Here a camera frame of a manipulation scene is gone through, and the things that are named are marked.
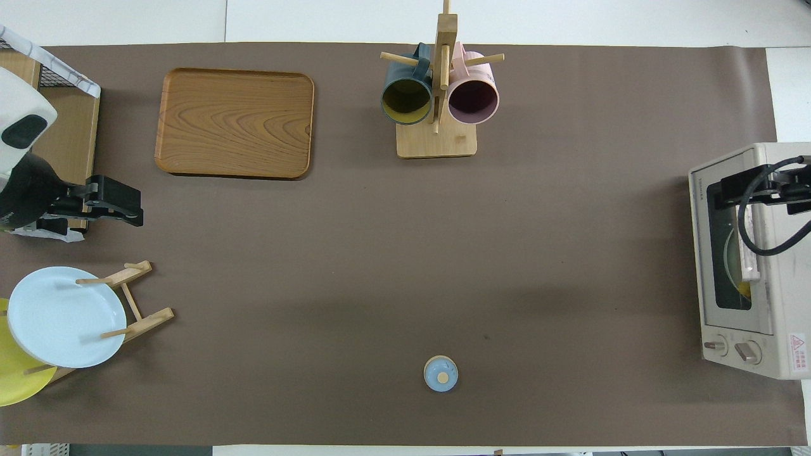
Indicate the wooden serving tray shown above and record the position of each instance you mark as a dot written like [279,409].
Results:
[234,123]

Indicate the brown table mat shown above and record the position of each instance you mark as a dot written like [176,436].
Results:
[405,253]

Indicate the yellow plate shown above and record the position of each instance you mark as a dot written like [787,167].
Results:
[16,380]

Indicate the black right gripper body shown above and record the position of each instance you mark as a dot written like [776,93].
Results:
[798,190]

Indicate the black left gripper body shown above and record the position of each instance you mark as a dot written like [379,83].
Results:
[66,206]

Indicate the wooden plate rack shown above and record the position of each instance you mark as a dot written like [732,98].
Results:
[149,320]

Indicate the dark teal mug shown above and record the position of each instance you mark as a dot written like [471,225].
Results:
[405,101]

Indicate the blue bell with wooden knob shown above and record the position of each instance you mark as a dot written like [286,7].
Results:
[440,373]

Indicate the pale green plate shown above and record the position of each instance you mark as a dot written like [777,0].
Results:
[730,259]

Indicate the yellow corn cob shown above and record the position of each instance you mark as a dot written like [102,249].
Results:
[744,291]

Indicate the pink mug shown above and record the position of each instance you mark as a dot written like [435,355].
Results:
[473,101]

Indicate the light blue plate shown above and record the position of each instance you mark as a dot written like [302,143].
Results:
[57,316]

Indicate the wooden mug tree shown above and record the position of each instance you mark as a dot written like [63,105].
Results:
[437,142]

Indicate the beige toaster oven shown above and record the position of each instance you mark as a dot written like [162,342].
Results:
[782,304]

